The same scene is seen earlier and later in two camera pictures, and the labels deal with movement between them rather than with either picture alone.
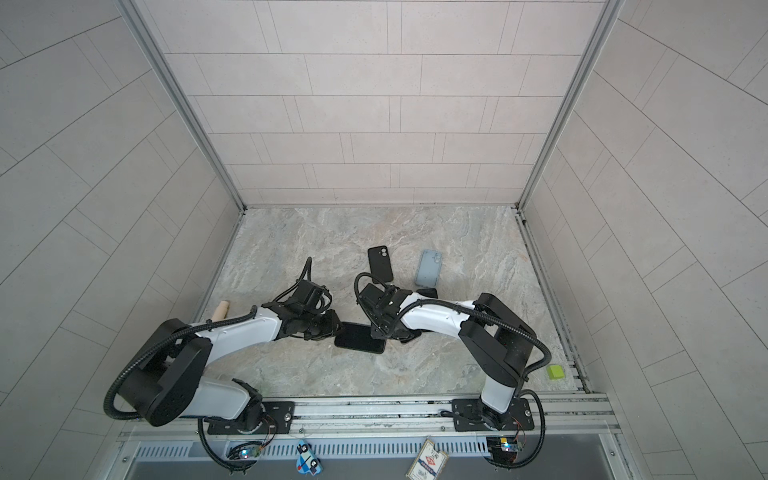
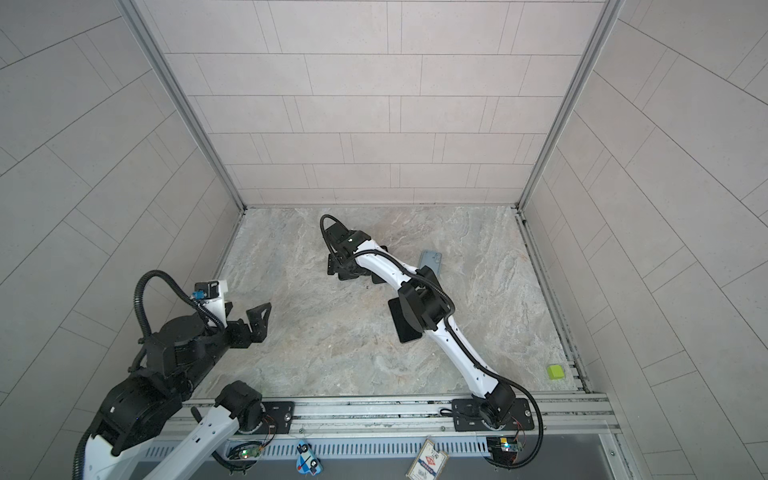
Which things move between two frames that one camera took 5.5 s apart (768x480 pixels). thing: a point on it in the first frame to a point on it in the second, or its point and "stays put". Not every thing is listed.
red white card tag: (428, 463) stays put
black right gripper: (375, 332) to (336, 263)
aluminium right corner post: (609, 14) stays put
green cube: (556, 372) stays put
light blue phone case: (429, 268) stays put
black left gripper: (333, 323) to (246, 338)
